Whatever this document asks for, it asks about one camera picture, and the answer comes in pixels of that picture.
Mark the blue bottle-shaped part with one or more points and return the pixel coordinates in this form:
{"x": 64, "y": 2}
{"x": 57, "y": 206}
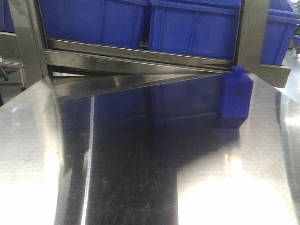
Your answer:
{"x": 235, "y": 94}

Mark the stainless steel shelf rack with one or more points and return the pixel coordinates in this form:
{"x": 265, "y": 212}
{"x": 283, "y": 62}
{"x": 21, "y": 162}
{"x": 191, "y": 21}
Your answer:
{"x": 40, "y": 54}

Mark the blue plastic bin left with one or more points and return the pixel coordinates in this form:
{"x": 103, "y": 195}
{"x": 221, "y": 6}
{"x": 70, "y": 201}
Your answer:
{"x": 105, "y": 22}

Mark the blue plastic bin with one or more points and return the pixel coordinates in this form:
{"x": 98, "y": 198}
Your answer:
{"x": 280, "y": 28}
{"x": 204, "y": 28}
{"x": 105, "y": 22}

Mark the blue plastic bin middle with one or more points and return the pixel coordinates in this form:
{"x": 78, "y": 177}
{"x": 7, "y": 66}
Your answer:
{"x": 204, "y": 28}

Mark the blue plastic bin right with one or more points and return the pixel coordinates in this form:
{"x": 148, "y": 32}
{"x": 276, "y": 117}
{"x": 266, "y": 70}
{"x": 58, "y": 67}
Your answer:
{"x": 280, "y": 28}

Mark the small blue bin far right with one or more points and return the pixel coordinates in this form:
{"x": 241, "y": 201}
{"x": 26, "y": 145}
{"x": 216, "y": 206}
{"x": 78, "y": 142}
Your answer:
{"x": 296, "y": 40}

